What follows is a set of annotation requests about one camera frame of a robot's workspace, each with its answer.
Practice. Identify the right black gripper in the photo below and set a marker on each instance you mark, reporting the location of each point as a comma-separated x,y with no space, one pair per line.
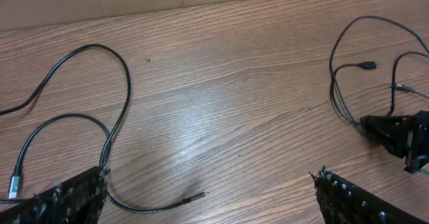
405,135

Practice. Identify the black usb cable long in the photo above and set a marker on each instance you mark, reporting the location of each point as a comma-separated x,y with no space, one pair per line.
336,95

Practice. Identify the black usb cable short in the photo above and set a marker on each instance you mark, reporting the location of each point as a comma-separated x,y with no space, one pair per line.
110,134

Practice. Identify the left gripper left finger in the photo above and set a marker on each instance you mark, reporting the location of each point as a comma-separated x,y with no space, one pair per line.
78,200

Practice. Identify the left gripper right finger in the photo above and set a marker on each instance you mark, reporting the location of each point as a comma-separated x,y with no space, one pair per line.
343,202

